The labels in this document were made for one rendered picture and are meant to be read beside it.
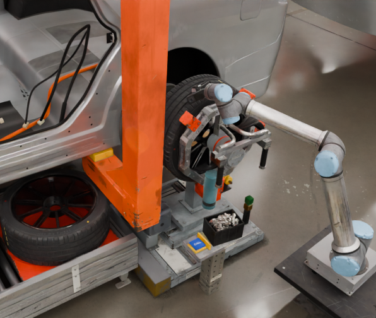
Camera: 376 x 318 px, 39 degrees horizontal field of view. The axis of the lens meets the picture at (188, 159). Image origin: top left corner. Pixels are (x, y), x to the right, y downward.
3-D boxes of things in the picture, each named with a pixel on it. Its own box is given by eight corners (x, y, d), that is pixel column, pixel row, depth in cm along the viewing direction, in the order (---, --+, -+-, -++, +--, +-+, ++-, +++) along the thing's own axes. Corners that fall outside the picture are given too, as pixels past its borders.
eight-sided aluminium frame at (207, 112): (242, 161, 351) (253, 90, 319) (248, 166, 347) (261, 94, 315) (175, 188, 324) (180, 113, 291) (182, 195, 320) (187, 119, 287)
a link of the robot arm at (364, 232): (369, 245, 306) (378, 224, 296) (361, 264, 294) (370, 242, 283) (344, 235, 312) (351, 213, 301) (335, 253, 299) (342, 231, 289)
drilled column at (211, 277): (210, 278, 343) (216, 233, 318) (219, 289, 337) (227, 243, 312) (198, 285, 338) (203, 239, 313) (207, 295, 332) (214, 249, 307)
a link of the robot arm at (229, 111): (245, 115, 282) (236, 94, 278) (236, 125, 274) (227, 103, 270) (230, 118, 288) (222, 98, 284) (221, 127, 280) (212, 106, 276)
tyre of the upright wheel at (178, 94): (244, 105, 362) (199, 53, 311) (267, 120, 347) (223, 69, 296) (182, 178, 364) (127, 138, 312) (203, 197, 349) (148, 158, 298)
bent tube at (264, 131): (246, 118, 319) (248, 103, 313) (268, 134, 307) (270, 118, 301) (224, 126, 311) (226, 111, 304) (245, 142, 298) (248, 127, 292)
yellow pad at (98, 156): (103, 144, 339) (103, 138, 336) (113, 155, 330) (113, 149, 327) (84, 151, 332) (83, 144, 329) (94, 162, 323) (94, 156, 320)
